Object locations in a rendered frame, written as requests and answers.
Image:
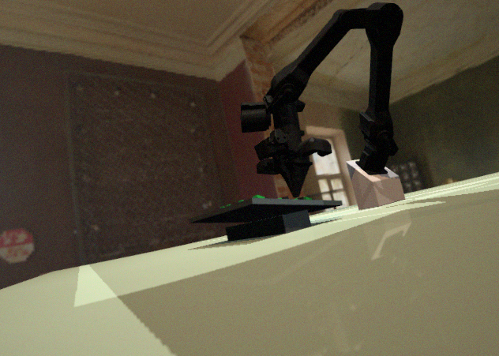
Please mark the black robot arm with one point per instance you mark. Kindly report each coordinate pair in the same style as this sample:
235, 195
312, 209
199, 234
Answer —
383, 22

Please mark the grey switch panel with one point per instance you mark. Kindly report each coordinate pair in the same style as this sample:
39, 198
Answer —
264, 216

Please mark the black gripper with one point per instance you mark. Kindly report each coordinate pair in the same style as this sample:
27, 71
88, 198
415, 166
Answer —
293, 165

